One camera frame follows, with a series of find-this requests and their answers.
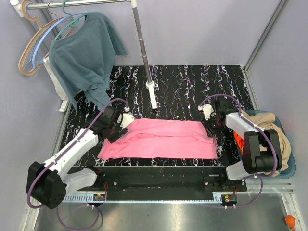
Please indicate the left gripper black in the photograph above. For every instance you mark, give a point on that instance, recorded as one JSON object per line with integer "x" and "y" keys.
{"x": 120, "y": 132}

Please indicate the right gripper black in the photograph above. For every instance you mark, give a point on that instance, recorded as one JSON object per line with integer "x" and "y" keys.
{"x": 212, "y": 131}

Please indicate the pink t-shirt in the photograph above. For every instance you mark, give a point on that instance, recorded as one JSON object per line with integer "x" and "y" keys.
{"x": 152, "y": 138}

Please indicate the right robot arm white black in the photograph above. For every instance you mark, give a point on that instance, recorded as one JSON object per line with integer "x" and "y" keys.
{"x": 261, "y": 152}

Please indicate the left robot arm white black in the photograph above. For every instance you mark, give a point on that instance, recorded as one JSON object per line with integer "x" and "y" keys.
{"x": 49, "y": 182}

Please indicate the beige garment in basket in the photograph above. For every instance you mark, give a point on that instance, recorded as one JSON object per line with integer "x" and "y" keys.
{"x": 266, "y": 121}

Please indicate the teal t-shirt on hanger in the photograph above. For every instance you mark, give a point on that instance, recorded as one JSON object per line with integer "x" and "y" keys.
{"x": 84, "y": 60}

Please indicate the blue laundry basket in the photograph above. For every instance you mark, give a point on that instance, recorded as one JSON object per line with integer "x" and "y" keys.
{"x": 291, "y": 162}

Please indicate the light blue hanger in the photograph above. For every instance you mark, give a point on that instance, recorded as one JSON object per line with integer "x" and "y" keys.
{"x": 36, "y": 62}

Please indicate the orange ball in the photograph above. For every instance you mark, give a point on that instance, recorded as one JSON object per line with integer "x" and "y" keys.
{"x": 291, "y": 222}

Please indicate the green hanger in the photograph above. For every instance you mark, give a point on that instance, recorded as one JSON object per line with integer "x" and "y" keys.
{"x": 74, "y": 21}

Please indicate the metal clothes rack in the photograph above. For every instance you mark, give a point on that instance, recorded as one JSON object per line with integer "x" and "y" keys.
{"x": 132, "y": 36}

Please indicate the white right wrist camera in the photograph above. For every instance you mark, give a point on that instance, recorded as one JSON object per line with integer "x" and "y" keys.
{"x": 207, "y": 110}

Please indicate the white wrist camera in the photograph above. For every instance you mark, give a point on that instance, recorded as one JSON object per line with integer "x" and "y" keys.
{"x": 125, "y": 118}
{"x": 207, "y": 110}

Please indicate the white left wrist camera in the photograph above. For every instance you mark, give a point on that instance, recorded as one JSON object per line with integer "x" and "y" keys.
{"x": 125, "y": 118}

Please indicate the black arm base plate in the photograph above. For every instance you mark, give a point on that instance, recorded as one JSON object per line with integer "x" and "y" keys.
{"x": 164, "y": 183}

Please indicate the white slotted cable duct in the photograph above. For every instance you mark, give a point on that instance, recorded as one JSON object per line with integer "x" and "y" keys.
{"x": 84, "y": 198}

